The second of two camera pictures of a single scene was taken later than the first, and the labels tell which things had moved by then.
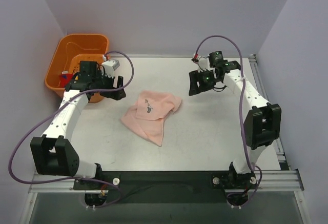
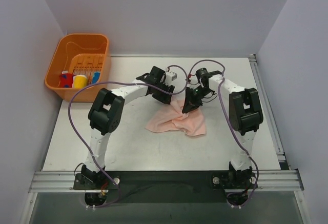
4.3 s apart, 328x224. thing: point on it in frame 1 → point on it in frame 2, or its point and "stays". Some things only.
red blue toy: (65, 79) stays
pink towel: (148, 116) → (170, 117)
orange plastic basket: (70, 49) stays
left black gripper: (108, 85) → (162, 93)
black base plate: (167, 187) stays
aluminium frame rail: (271, 181) stays
